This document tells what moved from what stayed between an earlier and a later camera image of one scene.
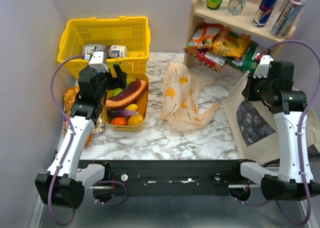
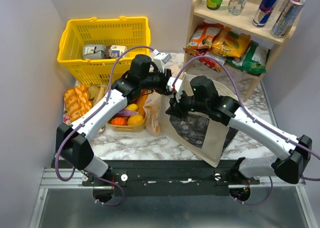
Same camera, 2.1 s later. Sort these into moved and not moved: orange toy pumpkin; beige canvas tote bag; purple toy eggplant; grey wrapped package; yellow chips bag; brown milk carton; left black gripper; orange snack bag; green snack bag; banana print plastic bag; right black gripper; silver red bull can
Moved: beige canvas tote bag; left black gripper; banana print plastic bag; right black gripper
Not moved: orange snack bag; brown milk carton; purple toy eggplant; yellow chips bag; orange toy pumpkin; green snack bag; silver red bull can; grey wrapped package
